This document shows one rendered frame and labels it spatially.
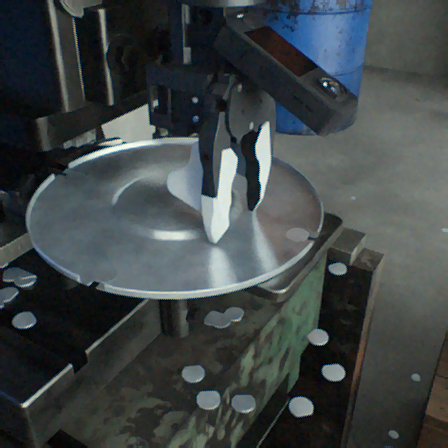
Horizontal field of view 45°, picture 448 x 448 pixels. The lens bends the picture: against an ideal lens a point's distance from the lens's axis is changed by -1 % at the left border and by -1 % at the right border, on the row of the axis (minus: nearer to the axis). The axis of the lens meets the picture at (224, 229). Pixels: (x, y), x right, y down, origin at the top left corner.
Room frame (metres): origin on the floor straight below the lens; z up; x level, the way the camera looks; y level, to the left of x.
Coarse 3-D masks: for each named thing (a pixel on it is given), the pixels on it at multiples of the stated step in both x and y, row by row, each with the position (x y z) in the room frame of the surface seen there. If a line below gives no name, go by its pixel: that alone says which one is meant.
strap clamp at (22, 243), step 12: (0, 228) 0.48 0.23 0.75; (12, 228) 0.48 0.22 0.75; (24, 228) 0.48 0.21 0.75; (0, 240) 0.46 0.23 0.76; (12, 240) 0.46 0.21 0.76; (24, 240) 0.47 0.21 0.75; (0, 252) 0.44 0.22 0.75; (12, 252) 0.45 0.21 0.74; (24, 252) 0.46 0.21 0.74; (0, 264) 0.44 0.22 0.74
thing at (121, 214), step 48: (144, 144) 0.61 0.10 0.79; (192, 144) 0.61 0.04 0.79; (48, 192) 0.49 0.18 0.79; (96, 192) 0.50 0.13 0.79; (144, 192) 0.49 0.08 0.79; (240, 192) 0.50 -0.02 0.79; (288, 192) 0.50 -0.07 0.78; (48, 240) 0.41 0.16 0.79; (96, 240) 0.41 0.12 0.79; (144, 240) 0.41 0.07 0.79; (192, 240) 0.41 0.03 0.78; (240, 240) 0.41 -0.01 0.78; (288, 240) 0.41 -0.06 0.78; (144, 288) 0.34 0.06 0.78; (192, 288) 0.35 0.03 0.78; (240, 288) 0.35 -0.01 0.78
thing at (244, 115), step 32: (160, 0) 0.46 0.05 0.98; (192, 0) 0.42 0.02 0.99; (224, 0) 0.41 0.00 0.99; (256, 0) 0.42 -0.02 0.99; (192, 32) 0.45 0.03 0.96; (160, 64) 0.46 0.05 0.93; (192, 64) 0.44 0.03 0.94; (224, 64) 0.42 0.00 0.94; (160, 96) 0.45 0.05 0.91; (192, 96) 0.42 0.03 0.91; (224, 96) 0.40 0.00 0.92; (256, 96) 0.44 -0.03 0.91; (192, 128) 0.43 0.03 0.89; (256, 128) 0.44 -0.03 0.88
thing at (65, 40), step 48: (0, 0) 0.48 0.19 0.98; (48, 0) 0.45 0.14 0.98; (96, 0) 0.48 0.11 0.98; (144, 0) 0.50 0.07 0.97; (0, 48) 0.49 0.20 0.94; (48, 48) 0.45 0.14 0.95; (96, 48) 0.46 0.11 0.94; (144, 48) 0.50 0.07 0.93; (0, 96) 0.50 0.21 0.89; (48, 96) 0.46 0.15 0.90; (96, 96) 0.46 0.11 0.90
